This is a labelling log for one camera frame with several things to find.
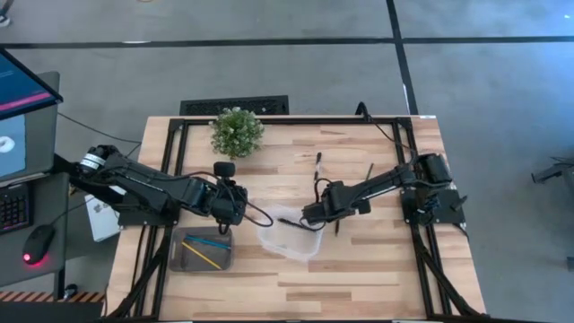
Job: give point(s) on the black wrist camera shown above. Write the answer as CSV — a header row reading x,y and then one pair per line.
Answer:
x,y
364,206
224,169

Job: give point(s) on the blue pencil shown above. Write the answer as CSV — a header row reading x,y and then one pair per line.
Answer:
x,y
208,242

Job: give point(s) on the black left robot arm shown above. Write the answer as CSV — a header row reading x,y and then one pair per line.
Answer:
x,y
143,188

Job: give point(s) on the clear plastic bin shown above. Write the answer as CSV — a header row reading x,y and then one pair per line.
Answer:
x,y
296,251

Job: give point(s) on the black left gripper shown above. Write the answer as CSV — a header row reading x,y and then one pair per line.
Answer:
x,y
229,204

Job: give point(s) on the person's foot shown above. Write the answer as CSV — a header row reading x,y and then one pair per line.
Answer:
x,y
3,20

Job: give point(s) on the grey monitor with light screen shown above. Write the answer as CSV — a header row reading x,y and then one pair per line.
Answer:
x,y
40,143

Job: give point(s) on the grey desk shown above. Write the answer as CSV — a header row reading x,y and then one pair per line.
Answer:
x,y
13,273

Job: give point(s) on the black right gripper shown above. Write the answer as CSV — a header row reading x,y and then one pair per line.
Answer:
x,y
329,206

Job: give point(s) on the white cardboard box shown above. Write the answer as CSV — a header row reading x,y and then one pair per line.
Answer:
x,y
101,222

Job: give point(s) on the black caster wheel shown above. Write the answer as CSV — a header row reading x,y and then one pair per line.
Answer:
x,y
69,291

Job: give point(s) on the black keyboard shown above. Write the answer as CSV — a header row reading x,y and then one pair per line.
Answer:
x,y
13,208

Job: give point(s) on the grey tinted plastic bin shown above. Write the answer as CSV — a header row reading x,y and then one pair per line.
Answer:
x,y
179,264

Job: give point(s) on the yellow pencil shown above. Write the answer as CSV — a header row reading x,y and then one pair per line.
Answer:
x,y
202,255

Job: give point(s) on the black floor vent grille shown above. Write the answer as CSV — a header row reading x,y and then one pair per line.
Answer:
x,y
233,106

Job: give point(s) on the black computer mouse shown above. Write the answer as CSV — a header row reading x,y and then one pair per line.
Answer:
x,y
39,242

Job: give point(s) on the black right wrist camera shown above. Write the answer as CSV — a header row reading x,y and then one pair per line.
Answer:
x,y
364,206

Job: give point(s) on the black ballpoint pen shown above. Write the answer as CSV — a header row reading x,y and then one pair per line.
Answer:
x,y
287,221
318,158
336,229

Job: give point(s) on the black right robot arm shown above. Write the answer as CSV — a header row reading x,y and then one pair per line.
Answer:
x,y
394,177

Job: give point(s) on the black aluminium table frame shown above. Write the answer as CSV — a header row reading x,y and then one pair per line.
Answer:
x,y
291,121

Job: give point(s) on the thin dark grey pen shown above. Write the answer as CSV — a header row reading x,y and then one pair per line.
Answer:
x,y
369,170

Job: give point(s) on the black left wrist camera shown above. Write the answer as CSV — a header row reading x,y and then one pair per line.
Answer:
x,y
224,169

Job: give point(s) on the black panel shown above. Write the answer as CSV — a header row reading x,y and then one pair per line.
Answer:
x,y
45,313

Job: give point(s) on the green potted plant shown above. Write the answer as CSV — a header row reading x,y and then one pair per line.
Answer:
x,y
237,132

